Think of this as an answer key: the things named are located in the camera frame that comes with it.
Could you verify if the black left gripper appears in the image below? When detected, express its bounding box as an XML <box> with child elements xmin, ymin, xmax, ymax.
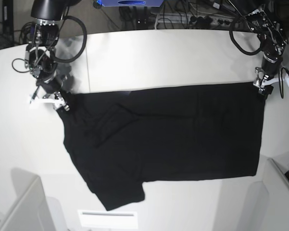
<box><xmin>252</xmin><ymin>64</ymin><xmax>280</xmax><ymax>101</ymax></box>

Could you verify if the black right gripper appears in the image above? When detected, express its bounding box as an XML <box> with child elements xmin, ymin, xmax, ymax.
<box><xmin>36</xmin><ymin>70</ymin><xmax>74</xmax><ymax>111</ymax></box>

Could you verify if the black T-shirt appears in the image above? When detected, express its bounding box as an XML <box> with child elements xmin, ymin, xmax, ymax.
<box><xmin>57</xmin><ymin>82</ymin><xmax>265</xmax><ymax>211</ymax></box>

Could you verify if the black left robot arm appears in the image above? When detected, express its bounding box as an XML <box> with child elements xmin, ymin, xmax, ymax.
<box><xmin>229</xmin><ymin>0</ymin><xmax>289</xmax><ymax>98</ymax></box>

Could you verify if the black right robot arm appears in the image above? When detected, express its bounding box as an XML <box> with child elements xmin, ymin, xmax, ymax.
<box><xmin>22</xmin><ymin>0</ymin><xmax>88</xmax><ymax>111</ymax></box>

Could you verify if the blue box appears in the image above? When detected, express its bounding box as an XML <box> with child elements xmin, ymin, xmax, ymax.
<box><xmin>92</xmin><ymin>0</ymin><xmax>163</xmax><ymax>9</ymax></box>

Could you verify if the white power strip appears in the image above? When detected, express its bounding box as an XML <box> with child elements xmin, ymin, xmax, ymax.
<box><xmin>154</xmin><ymin>13</ymin><xmax>234</xmax><ymax>29</ymax></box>

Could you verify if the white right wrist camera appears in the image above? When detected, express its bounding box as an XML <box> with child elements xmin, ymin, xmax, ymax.
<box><xmin>29</xmin><ymin>95</ymin><xmax>54</xmax><ymax>109</ymax></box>

